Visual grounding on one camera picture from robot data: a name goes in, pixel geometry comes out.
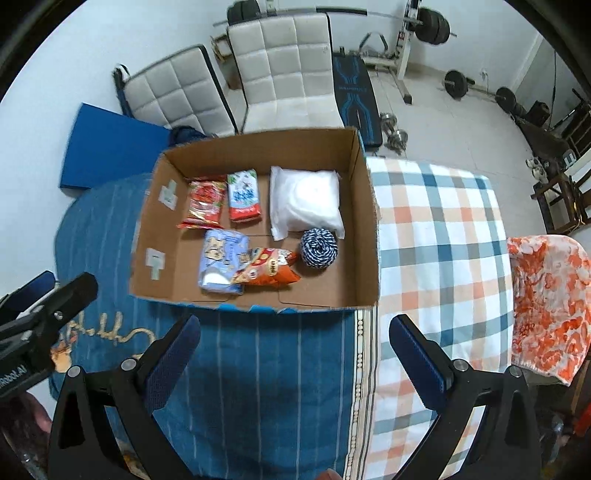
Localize light blue tissue pack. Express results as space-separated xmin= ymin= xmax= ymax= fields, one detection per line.
xmin=198 ymin=229 xmax=249 ymax=295

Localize red floral snack packet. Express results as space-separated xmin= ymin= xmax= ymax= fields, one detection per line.
xmin=177 ymin=176 xmax=226 ymax=229

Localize orange panda snack packet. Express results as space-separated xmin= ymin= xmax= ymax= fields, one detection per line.
xmin=231 ymin=247 xmax=301 ymax=288

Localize blue white yarn ball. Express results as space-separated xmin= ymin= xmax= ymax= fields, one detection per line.
xmin=300 ymin=228 xmax=339 ymax=270

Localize blue foam mat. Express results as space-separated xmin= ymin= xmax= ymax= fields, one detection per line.
xmin=59 ymin=103 xmax=169 ymax=190

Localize orange floral cushion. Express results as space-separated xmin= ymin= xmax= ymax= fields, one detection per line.
xmin=507 ymin=235 xmax=590 ymax=386

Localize plaid checked blanket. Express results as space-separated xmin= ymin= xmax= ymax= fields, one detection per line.
xmin=342 ymin=156 xmax=513 ymax=479

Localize blue striped blanket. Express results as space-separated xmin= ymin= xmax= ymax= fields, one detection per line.
xmin=55 ymin=175 xmax=356 ymax=479

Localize dark blue cloth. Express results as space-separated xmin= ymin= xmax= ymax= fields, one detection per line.
xmin=168 ymin=125 xmax=209 ymax=147

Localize red white tissue pack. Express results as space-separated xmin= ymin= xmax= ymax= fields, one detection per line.
xmin=228 ymin=169 xmax=262 ymax=223

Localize dark wooden chair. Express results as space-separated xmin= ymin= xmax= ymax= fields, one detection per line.
xmin=531 ymin=171 xmax=590 ymax=235

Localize cardboard box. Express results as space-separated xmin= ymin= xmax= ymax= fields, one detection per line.
xmin=129 ymin=128 xmax=380 ymax=311

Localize left white quilted chair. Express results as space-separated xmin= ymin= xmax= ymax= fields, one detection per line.
xmin=112 ymin=44 xmax=238 ymax=137

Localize white quilted chair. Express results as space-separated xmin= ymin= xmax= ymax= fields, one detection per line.
xmin=228 ymin=13 xmax=344 ymax=133
xmin=112 ymin=44 xmax=238 ymax=137

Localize white pillow pack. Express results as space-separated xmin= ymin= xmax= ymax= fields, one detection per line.
xmin=269 ymin=166 xmax=346 ymax=241

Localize chrome dumbbells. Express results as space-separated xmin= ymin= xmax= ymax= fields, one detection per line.
xmin=380 ymin=112 xmax=408 ymax=155

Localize right white quilted chair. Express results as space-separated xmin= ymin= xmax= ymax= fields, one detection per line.
xmin=228 ymin=13 xmax=344 ymax=133

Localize floor barbell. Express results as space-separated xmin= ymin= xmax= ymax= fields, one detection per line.
xmin=443 ymin=70 xmax=517 ymax=114

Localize blue black weight bench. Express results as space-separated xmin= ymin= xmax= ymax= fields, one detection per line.
xmin=332 ymin=53 xmax=383 ymax=151

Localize barbell weight rack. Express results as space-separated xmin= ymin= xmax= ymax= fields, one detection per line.
xmin=212 ymin=1 xmax=456 ymax=105

